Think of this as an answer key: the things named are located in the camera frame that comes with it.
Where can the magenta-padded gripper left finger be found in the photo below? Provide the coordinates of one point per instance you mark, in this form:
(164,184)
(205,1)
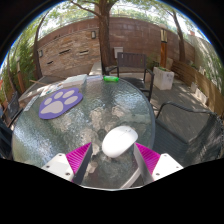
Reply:
(59,165)

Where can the thin tree trunk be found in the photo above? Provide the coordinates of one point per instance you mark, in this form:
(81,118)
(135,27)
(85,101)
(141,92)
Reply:
(180,40)
(36,56)

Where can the white and blue booklet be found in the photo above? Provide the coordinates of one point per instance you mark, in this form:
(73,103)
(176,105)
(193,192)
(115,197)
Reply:
(94,77)

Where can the white lettered label tag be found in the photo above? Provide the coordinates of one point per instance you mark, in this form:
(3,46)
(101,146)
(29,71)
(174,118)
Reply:
(31,103)

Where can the white wall box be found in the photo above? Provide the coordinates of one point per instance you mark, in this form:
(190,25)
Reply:
(118,52)

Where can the white computer mouse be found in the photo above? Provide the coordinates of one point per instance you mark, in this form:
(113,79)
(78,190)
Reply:
(119,141)

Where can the black mesh garden chair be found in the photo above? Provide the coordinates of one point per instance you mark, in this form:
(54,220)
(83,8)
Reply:
(200,140)

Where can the dark slatted garden chair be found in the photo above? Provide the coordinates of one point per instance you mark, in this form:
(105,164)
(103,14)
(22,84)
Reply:
(131,60)

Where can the green plastic packet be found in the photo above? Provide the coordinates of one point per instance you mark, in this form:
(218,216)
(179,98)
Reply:
(111,78)

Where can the stone raised planter bed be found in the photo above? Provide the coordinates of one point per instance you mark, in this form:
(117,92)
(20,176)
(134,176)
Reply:
(96,68)

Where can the black wall lamp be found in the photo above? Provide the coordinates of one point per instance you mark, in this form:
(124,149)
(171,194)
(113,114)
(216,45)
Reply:
(93,34)
(40,53)

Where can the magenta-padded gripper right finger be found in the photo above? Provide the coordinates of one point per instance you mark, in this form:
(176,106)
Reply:
(166,165)

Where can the large tree trunk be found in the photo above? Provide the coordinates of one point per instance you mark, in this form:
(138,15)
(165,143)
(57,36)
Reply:
(105,40)

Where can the white planter box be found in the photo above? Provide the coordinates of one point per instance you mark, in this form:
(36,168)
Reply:
(163,80)

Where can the orange wooden lamp post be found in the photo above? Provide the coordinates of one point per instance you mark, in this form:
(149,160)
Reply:
(163,50)

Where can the purple paw-print mouse pad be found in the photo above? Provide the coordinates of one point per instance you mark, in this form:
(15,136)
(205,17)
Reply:
(58,105)

